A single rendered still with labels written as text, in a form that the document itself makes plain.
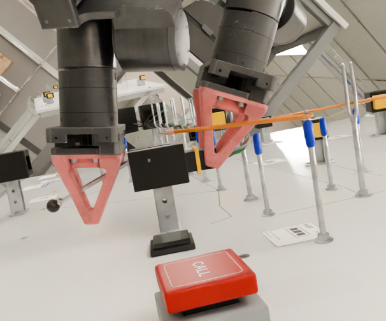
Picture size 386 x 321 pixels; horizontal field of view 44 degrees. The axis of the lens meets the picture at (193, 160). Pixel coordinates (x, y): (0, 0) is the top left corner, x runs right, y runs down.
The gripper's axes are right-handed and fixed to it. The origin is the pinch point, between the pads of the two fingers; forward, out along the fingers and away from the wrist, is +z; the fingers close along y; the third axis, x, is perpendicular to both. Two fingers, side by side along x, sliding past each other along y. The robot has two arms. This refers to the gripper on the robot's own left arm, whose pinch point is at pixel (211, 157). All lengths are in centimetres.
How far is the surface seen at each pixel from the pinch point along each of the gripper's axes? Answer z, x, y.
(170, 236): 7.6, 2.7, -5.9
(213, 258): 4.1, 1.7, -21.4
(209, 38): -28, -6, 106
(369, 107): -14, -35, 42
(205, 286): 4.6, 2.6, -25.0
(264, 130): -5, -23, 71
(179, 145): -0.5, 3.7, -1.9
